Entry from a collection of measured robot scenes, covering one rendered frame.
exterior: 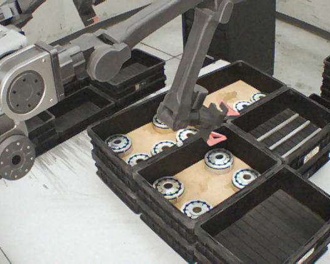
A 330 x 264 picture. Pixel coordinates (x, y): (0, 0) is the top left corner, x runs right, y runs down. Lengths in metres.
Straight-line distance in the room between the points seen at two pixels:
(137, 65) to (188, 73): 1.71
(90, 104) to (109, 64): 1.84
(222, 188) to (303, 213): 0.31
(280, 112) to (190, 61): 0.73
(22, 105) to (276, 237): 0.85
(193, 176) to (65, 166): 0.57
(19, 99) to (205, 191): 0.81
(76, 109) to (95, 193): 1.15
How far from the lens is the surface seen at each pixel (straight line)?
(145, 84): 2.65
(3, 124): 1.18
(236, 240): 1.31
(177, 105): 1.24
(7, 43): 0.90
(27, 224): 1.62
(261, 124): 1.75
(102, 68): 0.92
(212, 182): 1.48
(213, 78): 1.89
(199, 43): 1.17
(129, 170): 1.40
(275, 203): 1.43
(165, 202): 1.28
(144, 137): 1.68
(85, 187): 1.70
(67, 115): 2.70
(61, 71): 0.87
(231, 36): 2.90
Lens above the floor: 1.85
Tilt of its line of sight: 37 degrees down
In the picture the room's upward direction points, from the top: 4 degrees counter-clockwise
